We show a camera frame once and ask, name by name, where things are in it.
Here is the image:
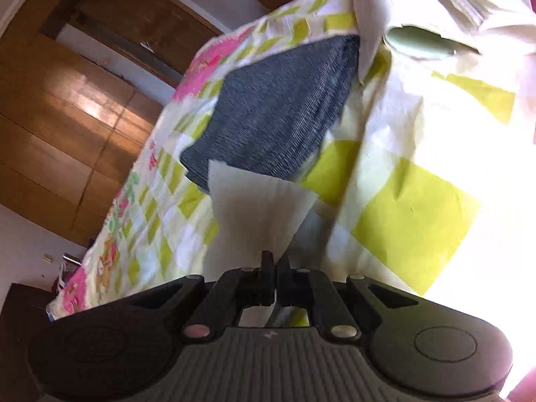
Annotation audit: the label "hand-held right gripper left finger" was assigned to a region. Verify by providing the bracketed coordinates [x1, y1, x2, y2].
[121, 251, 277, 342]

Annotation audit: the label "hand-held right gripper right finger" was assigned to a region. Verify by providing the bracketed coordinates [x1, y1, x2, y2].
[277, 255, 424, 342]

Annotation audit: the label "grey pants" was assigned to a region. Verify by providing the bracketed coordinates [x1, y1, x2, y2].
[179, 0, 395, 262]

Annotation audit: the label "checked patchwork quilt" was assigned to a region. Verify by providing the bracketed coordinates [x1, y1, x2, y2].
[46, 0, 536, 323]

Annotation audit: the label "dark wooden cabinet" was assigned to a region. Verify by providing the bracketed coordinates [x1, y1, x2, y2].
[0, 282, 57, 388]

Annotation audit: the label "brown wooden wardrobe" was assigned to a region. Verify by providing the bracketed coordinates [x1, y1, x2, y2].
[0, 0, 224, 249]

